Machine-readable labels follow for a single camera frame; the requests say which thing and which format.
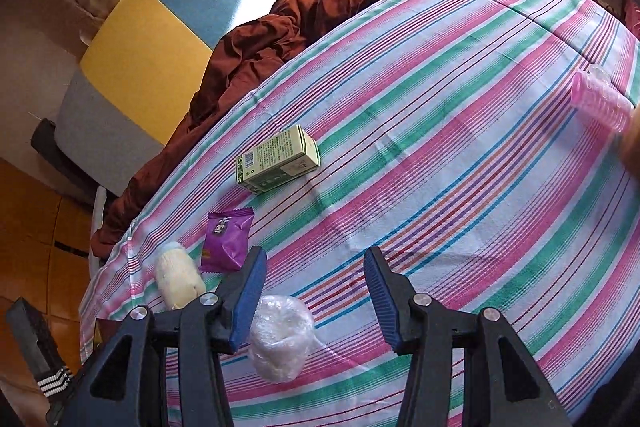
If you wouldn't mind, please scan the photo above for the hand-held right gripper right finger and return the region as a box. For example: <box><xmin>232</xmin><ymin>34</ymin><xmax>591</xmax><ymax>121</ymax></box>
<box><xmin>363</xmin><ymin>247</ymin><xmax>573</xmax><ymax>427</ymax></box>

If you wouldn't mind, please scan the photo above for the cream rolled sock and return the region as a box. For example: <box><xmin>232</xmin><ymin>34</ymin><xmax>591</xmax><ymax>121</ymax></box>
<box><xmin>154</xmin><ymin>241</ymin><xmax>207</xmax><ymax>310</ymax></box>

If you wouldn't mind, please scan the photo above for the striped bed sheet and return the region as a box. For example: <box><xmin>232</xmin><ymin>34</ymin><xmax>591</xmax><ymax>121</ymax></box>
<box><xmin>79</xmin><ymin>0</ymin><xmax>640</xmax><ymax>427</ymax></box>

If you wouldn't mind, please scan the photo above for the blue yellow grey headboard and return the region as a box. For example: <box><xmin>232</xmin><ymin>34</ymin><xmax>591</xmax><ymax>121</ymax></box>
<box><xmin>55</xmin><ymin>0</ymin><xmax>266</xmax><ymax>195</ymax></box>

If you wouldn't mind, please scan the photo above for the maroon gift box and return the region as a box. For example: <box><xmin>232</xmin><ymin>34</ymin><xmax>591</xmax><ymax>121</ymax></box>
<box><xmin>92</xmin><ymin>317</ymin><xmax>121</xmax><ymax>353</ymax></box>

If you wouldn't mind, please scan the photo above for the brown blanket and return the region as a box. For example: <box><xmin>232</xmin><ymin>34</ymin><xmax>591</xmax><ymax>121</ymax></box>
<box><xmin>92</xmin><ymin>0</ymin><xmax>396</xmax><ymax>258</ymax></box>

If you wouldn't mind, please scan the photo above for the black item with white stripes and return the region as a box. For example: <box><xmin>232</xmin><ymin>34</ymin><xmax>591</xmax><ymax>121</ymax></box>
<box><xmin>5</xmin><ymin>297</ymin><xmax>76</xmax><ymax>400</ymax></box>

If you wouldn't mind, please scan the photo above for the purple snack packet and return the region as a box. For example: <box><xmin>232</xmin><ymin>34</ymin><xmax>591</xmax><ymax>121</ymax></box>
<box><xmin>199</xmin><ymin>212</ymin><xmax>255</xmax><ymax>275</ymax></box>

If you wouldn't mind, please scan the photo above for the green medicine box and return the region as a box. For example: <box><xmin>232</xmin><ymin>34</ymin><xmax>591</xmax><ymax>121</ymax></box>
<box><xmin>235</xmin><ymin>125</ymin><xmax>321</xmax><ymax>195</ymax></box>

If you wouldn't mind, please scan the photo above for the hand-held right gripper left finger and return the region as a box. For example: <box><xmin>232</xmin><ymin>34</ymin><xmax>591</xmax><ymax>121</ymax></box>
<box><xmin>47</xmin><ymin>246</ymin><xmax>268</xmax><ymax>427</ymax></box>

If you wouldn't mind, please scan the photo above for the clear plastic bag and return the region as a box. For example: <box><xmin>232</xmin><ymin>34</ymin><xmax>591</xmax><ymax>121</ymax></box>
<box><xmin>248</xmin><ymin>294</ymin><xmax>316</xmax><ymax>383</ymax></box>

